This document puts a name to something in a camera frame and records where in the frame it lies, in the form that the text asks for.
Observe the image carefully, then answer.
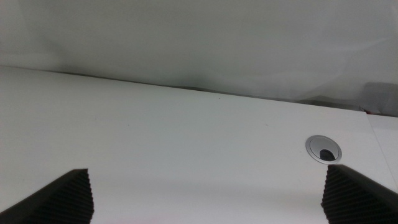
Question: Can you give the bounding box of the round silver cable grommet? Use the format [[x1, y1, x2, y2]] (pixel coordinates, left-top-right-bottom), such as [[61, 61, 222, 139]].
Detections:
[[305, 134, 343, 165]]

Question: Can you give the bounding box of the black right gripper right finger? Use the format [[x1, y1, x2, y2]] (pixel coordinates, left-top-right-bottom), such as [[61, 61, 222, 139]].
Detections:
[[321, 164, 398, 224]]

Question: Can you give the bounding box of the white backdrop curtain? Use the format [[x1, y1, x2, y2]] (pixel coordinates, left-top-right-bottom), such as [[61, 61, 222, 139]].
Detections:
[[0, 0, 398, 118]]

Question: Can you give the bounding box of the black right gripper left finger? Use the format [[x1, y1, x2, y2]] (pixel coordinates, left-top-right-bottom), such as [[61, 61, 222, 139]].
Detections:
[[0, 168, 95, 224]]

